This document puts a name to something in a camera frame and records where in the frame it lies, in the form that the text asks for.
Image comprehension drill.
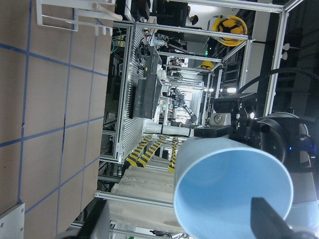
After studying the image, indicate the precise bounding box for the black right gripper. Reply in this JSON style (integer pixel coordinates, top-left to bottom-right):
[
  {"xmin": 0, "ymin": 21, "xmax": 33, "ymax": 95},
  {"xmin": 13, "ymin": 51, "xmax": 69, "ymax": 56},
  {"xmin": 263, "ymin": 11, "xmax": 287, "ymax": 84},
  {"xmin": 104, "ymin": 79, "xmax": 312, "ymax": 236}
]
[{"xmin": 193, "ymin": 93, "xmax": 312, "ymax": 172}]

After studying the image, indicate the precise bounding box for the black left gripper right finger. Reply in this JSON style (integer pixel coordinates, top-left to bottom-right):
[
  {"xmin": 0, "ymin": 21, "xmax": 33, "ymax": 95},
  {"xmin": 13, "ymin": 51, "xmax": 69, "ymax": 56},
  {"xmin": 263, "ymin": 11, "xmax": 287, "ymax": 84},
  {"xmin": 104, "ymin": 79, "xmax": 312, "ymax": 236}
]
[{"xmin": 251, "ymin": 197, "xmax": 296, "ymax": 239}]

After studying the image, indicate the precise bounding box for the white wire cup rack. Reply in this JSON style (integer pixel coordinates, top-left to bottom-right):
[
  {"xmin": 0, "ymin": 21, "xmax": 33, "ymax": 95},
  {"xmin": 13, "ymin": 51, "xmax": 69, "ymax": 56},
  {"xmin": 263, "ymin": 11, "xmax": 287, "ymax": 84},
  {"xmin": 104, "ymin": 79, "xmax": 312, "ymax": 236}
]
[{"xmin": 36, "ymin": 0, "xmax": 123, "ymax": 36}]

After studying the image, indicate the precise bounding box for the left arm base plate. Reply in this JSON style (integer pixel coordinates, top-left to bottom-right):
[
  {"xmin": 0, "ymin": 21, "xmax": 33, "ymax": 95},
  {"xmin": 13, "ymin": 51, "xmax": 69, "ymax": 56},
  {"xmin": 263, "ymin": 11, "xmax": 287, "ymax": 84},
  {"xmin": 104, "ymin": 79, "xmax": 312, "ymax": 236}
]
[{"xmin": 0, "ymin": 203, "xmax": 25, "ymax": 239}]

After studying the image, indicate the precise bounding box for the light blue plastic cup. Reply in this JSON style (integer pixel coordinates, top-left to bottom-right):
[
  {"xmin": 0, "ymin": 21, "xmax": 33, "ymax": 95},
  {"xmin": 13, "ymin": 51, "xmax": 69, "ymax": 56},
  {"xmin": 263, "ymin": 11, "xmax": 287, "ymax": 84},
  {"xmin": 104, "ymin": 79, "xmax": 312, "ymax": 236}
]
[{"xmin": 173, "ymin": 137, "xmax": 294, "ymax": 239}]

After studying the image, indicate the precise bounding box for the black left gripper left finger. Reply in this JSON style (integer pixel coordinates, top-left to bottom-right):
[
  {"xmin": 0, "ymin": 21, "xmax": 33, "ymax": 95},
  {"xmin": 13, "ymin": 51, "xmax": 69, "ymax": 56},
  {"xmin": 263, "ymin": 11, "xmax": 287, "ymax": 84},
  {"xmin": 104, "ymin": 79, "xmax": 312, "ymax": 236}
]
[{"xmin": 79, "ymin": 199, "xmax": 110, "ymax": 239}]

